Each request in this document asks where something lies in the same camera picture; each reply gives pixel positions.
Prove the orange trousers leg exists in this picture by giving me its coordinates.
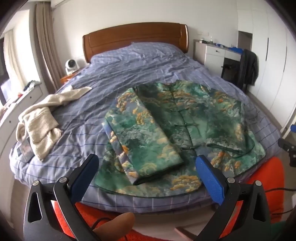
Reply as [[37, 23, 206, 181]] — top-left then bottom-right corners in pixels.
[[53, 157, 285, 240]]

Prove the dark jacket on chair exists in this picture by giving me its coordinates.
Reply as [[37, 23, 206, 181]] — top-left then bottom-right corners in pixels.
[[236, 49, 259, 93]]

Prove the blue checked bed cover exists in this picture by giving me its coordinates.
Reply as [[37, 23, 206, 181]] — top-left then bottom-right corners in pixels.
[[9, 43, 280, 213]]

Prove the green floral padded jacket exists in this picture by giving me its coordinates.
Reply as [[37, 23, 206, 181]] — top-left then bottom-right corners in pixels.
[[95, 80, 266, 198]]

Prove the white round fan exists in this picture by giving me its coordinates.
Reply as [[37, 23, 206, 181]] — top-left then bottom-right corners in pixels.
[[65, 59, 80, 75]]

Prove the white desk with drawers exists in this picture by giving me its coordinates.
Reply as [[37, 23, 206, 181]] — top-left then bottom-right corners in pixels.
[[193, 39, 241, 77]]

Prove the cream knitted sweater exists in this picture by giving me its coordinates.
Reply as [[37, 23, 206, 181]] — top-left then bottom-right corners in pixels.
[[16, 86, 92, 161]]

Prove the white wardrobe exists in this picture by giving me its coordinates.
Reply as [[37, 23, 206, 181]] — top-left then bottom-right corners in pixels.
[[236, 1, 295, 129]]

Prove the white window-side cabinet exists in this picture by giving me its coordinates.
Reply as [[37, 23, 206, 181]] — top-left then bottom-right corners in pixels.
[[1, 83, 48, 163]]

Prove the beige curtain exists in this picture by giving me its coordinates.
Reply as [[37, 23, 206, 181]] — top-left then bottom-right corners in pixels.
[[34, 1, 64, 94]]

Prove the brown wooden headboard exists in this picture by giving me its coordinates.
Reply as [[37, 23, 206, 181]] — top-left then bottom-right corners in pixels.
[[82, 22, 189, 63]]

